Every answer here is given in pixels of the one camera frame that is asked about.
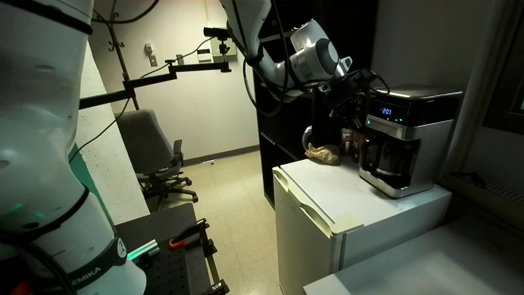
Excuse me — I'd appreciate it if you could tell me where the wall light switch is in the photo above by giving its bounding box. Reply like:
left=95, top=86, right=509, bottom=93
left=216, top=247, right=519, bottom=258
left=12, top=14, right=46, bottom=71
left=143, top=40, right=161, bottom=68

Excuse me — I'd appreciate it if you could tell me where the white wall box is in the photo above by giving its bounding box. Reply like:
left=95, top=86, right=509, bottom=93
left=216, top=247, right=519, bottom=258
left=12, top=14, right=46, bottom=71
left=195, top=35, right=239, bottom=63

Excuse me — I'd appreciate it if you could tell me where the black overhead cable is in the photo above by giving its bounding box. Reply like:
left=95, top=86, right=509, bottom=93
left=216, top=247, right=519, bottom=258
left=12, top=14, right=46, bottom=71
left=90, top=0, right=161, bottom=26

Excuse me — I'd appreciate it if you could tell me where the black and silver coffee maker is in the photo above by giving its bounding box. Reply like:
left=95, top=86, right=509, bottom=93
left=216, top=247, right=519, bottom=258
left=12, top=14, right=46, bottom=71
left=357, top=83, right=465, bottom=199

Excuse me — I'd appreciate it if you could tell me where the grey curtain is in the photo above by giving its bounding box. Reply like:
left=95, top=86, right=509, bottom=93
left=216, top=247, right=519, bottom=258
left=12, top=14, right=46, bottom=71
left=439, top=0, right=518, bottom=178

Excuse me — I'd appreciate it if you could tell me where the black bar clamp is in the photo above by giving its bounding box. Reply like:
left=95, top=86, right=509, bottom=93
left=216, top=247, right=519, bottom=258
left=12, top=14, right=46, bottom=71
left=198, top=222, right=231, bottom=295

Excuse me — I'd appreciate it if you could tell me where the small black mounted camera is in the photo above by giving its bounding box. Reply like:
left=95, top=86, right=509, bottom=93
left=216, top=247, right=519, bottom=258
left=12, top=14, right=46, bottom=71
left=202, top=24, right=233, bottom=55

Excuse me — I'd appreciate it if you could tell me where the grey office chair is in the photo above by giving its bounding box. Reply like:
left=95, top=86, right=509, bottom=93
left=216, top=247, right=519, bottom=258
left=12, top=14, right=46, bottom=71
left=115, top=106, right=200, bottom=212

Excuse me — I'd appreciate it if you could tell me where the black stand pole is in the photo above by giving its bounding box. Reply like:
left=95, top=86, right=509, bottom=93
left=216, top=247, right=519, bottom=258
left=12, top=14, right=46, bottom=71
left=105, top=21, right=143, bottom=111

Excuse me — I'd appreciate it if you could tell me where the crumpled brown paper bag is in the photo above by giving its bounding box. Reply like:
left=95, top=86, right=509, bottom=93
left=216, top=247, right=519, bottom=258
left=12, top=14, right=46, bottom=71
left=303, top=139, right=342, bottom=167

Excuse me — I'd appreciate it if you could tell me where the baseboard radiator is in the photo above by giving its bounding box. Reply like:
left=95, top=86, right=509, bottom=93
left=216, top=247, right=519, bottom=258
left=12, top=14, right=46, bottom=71
left=439, top=170, right=524, bottom=234

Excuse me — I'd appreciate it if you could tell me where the white mini fridge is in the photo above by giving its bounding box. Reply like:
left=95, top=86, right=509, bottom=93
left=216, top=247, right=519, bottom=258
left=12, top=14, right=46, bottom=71
left=270, top=155, right=454, bottom=295

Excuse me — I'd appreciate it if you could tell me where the orange handled black clamp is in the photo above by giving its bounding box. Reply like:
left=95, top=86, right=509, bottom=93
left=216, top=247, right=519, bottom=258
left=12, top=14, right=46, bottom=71
left=165, top=216, right=211, bottom=252

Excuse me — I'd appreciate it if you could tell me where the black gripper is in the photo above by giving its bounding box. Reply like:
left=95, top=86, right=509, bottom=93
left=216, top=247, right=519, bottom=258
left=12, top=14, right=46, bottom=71
left=326, top=68, right=382, bottom=130

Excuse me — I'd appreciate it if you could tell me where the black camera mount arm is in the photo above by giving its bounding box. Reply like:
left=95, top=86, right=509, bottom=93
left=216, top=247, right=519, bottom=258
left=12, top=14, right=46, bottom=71
left=79, top=58, right=233, bottom=111

